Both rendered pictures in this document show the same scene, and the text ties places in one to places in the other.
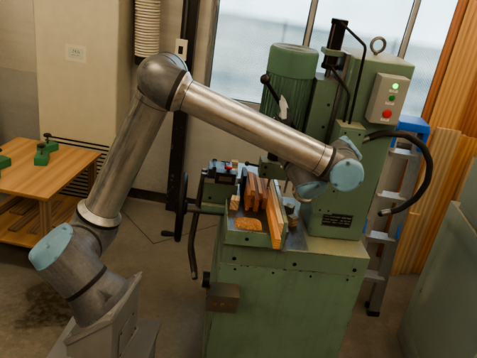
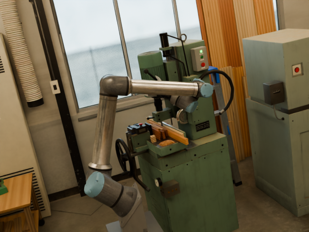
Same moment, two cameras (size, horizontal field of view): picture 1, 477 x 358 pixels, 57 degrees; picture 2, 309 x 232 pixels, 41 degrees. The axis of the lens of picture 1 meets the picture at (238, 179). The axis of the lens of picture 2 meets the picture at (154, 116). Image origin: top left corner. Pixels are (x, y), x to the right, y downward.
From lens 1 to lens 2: 1.40 m
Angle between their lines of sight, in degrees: 18
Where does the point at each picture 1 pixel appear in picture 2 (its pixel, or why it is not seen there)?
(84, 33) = not seen: outside the picture
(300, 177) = (185, 103)
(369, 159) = not seen: hidden behind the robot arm
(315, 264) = (204, 150)
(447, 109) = (218, 57)
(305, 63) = (158, 57)
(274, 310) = (195, 186)
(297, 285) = (200, 165)
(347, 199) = (203, 113)
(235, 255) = (166, 163)
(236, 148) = not seen: hidden behind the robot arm
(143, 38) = (31, 89)
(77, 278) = (115, 190)
